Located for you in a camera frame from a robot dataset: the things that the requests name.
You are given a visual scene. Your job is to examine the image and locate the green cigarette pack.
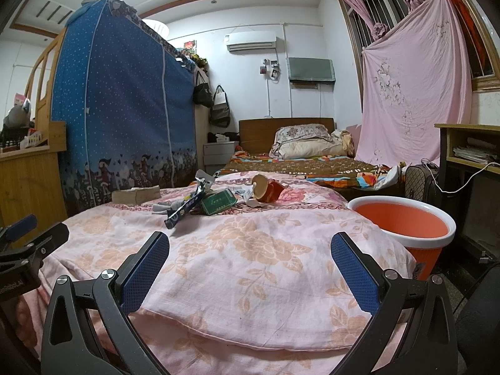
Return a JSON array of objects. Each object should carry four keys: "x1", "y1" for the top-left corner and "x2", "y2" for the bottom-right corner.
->
[{"x1": 201, "y1": 189, "x2": 237, "y2": 216}]

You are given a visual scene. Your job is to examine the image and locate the red paper cup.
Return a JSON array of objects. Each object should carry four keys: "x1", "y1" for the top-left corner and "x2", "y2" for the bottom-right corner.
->
[{"x1": 252, "y1": 174, "x2": 285, "y2": 203}]

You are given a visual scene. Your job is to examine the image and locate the small blue-white sachet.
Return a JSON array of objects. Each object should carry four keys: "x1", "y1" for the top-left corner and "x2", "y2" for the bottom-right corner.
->
[{"x1": 231, "y1": 186, "x2": 259, "y2": 208}]

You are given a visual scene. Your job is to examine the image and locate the orange trash bucket white rim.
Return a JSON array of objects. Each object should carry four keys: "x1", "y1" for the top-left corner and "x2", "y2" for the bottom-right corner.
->
[{"x1": 348, "y1": 196, "x2": 456, "y2": 280}]

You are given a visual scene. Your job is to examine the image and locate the wooden shelf unit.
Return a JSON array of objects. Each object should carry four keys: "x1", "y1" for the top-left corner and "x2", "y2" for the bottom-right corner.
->
[{"x1": 0, "y1": 31, "x2": 67, "y2": 248}]

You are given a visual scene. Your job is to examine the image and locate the beige tissue box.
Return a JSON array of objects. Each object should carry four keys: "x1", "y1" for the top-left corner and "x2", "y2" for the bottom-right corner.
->
[{"x1": 112, "y1": 185, "x2": 161, "y2": 206}]

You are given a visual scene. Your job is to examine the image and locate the checked black suitcase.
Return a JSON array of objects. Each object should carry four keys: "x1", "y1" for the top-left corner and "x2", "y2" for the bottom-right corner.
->
[{"x1": 404, "y1": 162, "x2": 440, "y2": 206}]

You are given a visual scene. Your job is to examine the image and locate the wooden desk with shelf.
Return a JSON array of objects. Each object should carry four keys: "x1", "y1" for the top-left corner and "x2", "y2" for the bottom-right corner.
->
[{"x1": 436, "y1": 124, "x2": 499, "y2": 248}]

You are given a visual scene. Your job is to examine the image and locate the pink floral quilt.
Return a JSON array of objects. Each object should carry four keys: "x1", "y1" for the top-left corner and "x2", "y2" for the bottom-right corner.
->
[{"x1": 16, "y1": 172, "x2": 415, "y2": 374}]

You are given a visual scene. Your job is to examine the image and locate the blue fabric wardrobe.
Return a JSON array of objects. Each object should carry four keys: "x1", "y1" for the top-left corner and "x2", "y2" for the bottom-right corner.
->
[{"x1": 51, "y1": 0, "x2": 198, "y2": 215}]

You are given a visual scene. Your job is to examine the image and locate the colourful cartoon bed blanket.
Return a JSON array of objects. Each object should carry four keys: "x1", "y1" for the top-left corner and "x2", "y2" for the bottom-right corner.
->
[{"x1": 218, "y1": 151, "x2": 402, "y2": 191}]

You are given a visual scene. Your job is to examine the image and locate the stack of papers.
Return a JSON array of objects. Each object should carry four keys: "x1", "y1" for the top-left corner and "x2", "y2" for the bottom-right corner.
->
[{"x1": 452, "y1": 147, "x2": 498, "y2": 164}]

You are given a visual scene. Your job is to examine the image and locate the white bedside drawer cabinet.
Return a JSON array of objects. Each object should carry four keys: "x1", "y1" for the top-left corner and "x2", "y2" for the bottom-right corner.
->
[{"x1": 203, "y1": 141, "x2": 239, "y2": 174}]

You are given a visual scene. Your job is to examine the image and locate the floral pillow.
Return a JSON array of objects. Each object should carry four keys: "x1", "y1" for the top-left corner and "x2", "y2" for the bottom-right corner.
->
[{"x1": 269, "y1": 124, "x2": 355, "y2": 160}]

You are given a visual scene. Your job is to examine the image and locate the black handbag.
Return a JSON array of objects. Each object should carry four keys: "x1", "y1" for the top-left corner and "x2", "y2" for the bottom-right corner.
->
[{"x1": 192, "y1": 71, "x2": 214, "y2": 108}]

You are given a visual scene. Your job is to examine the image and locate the wooden headboard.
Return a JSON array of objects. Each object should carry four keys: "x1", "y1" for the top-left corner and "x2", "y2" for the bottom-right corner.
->
[{"x1": 239, "y1": 118, "x2": 335, "y2": 154}]

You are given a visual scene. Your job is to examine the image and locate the pink hanging sheet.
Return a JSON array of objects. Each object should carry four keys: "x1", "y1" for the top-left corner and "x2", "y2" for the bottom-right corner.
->
[{"x1": 356, "y1": 0, "x2": 472, "y2": 166}]

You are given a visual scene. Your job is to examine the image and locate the white air conditioner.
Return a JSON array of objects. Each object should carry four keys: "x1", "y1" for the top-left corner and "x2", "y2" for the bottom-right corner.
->
[{"x1": 225, "y1": 31, "x2": 277, "y2": 53}]

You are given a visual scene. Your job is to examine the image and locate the white charging cable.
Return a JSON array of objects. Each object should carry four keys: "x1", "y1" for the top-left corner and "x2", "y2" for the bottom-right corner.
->
[{"x1": 420, "y1": 157, "x2": 500, "y2": 195}]

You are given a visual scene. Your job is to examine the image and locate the grey covered wall unit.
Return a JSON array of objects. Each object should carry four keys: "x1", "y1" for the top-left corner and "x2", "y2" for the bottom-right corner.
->
[{"x1": 287, "y1": 57, "x2": 336, "y2": 83}]

